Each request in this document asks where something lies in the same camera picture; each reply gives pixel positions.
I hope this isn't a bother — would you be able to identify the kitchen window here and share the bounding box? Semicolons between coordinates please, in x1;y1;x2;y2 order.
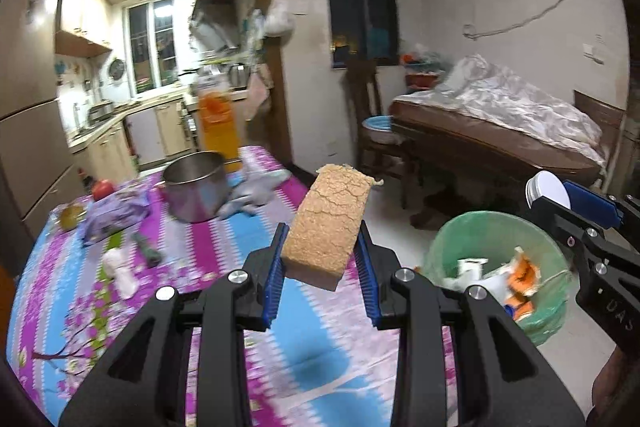
126;0;178;94

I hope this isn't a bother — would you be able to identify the bread bun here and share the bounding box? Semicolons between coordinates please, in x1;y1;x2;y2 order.
58;204;86;232

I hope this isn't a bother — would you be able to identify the dark wooden dining table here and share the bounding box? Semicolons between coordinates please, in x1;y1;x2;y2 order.
390;98;600;185

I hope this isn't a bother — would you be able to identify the purple snack bag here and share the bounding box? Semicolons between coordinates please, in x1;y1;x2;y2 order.
82;191;151;246

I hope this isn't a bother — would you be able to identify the white round lid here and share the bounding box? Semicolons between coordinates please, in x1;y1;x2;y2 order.
525;170;570;209

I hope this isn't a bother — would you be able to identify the white plastic sheet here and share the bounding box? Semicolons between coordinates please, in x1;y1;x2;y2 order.
398;54;605;168

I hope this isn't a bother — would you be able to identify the wooden chair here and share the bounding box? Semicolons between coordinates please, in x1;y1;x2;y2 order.
344;58;418;209

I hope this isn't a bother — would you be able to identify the hanging white plastic bag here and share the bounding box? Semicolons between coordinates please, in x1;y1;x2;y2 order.
264;0;295;38

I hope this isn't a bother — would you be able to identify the green scrub roll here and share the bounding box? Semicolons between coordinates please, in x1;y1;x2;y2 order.
132;232;163;269

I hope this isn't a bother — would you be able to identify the grey glove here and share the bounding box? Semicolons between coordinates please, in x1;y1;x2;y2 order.
217;169;291;220

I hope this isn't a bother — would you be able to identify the pink hanging towel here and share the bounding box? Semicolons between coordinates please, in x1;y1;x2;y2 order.
244;69;272;121

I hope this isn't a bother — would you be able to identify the steel pot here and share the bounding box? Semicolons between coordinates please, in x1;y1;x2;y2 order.
160;150;231;223

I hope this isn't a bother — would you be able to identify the red apple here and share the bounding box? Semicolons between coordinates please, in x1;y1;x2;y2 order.
91;180;116;202

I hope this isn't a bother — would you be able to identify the grey refrigerator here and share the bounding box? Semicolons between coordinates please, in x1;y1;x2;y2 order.
0;0;84;277

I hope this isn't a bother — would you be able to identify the orange juice bottle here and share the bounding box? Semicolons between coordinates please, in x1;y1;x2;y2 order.
196;74;242;173

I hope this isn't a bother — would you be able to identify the yellow sponge block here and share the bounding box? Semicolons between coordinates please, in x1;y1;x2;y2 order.
281;164;384;291

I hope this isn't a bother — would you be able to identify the purple floral tablecloth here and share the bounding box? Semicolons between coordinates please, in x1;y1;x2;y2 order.
4;176;399;426

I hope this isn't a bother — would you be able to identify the person right hand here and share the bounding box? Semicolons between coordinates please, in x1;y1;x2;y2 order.
591;347;637;415

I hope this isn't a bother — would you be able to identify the blue basin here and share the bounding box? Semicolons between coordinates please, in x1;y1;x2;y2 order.
361;115;401;145

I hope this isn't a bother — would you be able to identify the orange white paper bag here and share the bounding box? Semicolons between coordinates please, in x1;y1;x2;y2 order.
503;246;541;321

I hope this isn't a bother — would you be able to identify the white rag bundle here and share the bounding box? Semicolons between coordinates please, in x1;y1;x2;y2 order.
102;248;139;300

